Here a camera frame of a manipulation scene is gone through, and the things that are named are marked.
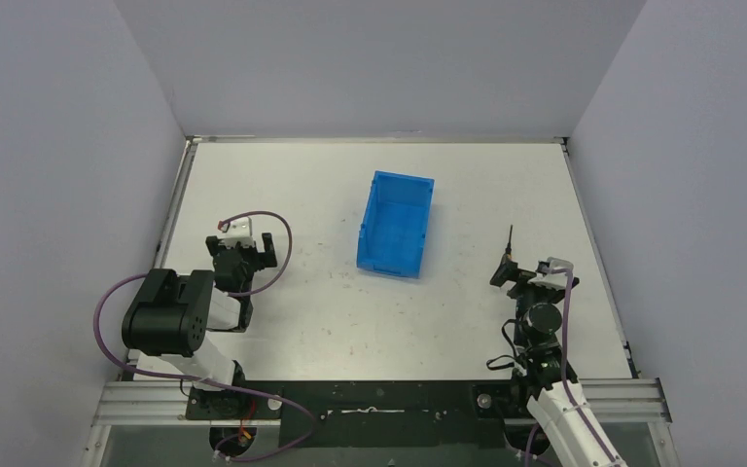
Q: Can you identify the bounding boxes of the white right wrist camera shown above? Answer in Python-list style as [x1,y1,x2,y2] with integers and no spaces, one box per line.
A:
[528,257,575,290]

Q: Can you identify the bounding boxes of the aluminium back table rail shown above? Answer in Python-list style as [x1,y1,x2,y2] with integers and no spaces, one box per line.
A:
[187,133,569,144]

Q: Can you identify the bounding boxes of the orange black screwdriver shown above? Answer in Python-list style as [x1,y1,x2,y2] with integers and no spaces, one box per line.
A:
[504,224,514,262]

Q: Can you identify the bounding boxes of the aluminium left table rail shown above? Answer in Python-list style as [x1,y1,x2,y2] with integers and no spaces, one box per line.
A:
[152,135,197,268]

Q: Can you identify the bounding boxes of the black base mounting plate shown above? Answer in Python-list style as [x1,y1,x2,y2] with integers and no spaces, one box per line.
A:
[185,379,534,449]

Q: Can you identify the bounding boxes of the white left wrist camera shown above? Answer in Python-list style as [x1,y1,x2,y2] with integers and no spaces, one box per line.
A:
[218,217,256,249]

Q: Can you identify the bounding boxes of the aluminium front frame rail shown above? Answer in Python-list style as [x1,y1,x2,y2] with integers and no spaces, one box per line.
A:
[92,379,672,426]

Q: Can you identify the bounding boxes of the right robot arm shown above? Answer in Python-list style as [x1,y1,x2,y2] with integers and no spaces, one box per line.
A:
[486,248,626,466]

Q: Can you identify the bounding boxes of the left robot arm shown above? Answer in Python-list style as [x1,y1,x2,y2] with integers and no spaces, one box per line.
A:
[122,233,278,419]

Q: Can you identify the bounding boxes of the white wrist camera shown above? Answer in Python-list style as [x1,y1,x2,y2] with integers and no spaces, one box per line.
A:
[528,257,575,290]
[218,217,256,249]

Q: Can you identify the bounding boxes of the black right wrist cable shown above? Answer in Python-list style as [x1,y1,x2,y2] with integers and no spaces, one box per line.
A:
[485,318,529,374]

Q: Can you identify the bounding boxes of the blue plastic bin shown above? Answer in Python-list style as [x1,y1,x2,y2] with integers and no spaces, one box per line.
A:
[356,170,435,279]

